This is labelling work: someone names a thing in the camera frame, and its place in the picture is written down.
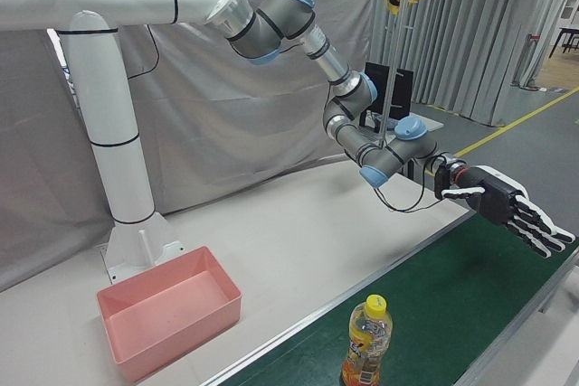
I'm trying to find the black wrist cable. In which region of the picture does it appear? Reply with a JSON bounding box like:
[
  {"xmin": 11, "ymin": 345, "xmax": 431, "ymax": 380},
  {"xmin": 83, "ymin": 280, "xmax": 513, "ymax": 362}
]
[{"xmin": 373, "ymin": 157, "xmax": 453, "ymax": 214}]

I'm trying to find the black cable on stand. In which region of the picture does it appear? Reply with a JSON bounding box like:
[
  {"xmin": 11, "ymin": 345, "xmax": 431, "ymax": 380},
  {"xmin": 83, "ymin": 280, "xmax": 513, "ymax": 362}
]
[{"xmin": 128, "ymin": 22, "xmax": 160, "ymax": 80}]

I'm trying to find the pink plastic basket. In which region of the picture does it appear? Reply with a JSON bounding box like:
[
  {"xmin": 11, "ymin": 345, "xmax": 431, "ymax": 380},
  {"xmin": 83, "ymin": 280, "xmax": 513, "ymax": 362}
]
[{"xmin": 95, "ymin": 245, "xmax": 243, "ymax": 383}]

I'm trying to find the dark wooden table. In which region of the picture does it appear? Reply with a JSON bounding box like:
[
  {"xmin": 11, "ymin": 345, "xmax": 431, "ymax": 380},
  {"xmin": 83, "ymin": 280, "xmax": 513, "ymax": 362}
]
[{"xmin": 548, "ymin": 26, "xmax": 579, "ymax": 60}]

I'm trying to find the green conveyor belt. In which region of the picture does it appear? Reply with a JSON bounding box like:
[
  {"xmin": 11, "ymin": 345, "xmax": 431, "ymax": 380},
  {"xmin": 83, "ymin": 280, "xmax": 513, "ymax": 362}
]
[{"xmin": 198, "ymin": 212, "xmax": 579, "ymax": 386}]

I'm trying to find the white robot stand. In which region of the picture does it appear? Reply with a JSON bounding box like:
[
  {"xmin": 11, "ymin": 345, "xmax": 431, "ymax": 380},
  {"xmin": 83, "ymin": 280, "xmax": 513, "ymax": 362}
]
[{"xmin": 0, "ymin": 0, "xmax": 243, "ymax": 286}]

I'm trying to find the yellow cap drink bottle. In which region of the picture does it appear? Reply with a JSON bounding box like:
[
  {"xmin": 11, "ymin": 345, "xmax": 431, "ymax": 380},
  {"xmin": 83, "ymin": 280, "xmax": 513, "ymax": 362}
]
[{"xmin": 339, "ymin": 294, "xmax": 394, "ymax": 386}]

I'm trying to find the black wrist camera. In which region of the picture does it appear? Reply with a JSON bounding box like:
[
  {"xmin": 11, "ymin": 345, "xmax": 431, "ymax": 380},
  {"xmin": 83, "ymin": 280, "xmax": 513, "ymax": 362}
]
[{"xmin": 432, "ymin": 157, "xmax": 459, "ymax": 200}]

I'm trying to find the black computer case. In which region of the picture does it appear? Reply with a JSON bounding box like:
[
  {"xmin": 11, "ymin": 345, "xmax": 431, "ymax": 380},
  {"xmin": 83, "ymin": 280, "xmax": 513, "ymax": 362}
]
[{"xmin": 389, "ymin": 69, "xmax": 413, "ymax": 121}]

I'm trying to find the black computer monitor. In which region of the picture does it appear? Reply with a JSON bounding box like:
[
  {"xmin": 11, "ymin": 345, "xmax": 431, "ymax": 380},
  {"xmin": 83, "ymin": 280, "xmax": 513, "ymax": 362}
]
[{"xmin": 364, "ymin": 61, "xmax": 391, "ymax": 116}]

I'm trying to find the grey pleated curtain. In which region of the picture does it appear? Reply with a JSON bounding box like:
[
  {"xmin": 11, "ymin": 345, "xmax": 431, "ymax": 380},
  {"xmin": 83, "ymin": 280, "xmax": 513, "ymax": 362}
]
[{"xmin": 368, "ymin": 0, "xmax": 565, "ymax": 127}]

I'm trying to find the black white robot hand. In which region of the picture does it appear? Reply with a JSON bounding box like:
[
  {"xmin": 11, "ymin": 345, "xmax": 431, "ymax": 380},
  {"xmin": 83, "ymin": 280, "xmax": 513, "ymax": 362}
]
[{"xmin": 440, "ymin": 165, "xmax": 577, "ymax": 259}]

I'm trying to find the grey backdrop cloth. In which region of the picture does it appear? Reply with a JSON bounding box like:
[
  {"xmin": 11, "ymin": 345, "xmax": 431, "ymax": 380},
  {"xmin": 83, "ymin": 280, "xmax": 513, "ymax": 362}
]
[{"xmin": 0, "ymin": 0, "xmax": 376, "ymax": 292}]

